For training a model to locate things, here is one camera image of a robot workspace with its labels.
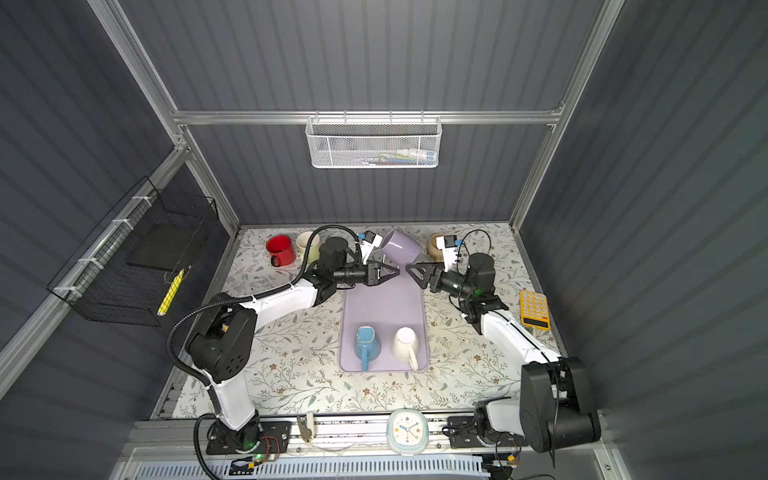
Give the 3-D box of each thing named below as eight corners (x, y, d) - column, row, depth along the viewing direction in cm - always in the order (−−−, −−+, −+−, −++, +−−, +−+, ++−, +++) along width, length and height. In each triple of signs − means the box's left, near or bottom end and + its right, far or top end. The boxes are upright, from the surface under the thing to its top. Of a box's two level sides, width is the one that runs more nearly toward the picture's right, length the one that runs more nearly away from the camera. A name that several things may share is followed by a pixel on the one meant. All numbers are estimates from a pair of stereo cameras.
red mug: (276, 274, 108) (269, 260, 102) (271, 251, 115) (265, 237, 109) (298, 267, 110) (293, 253, 104) (293, 245, 117) (287, 231, 111)
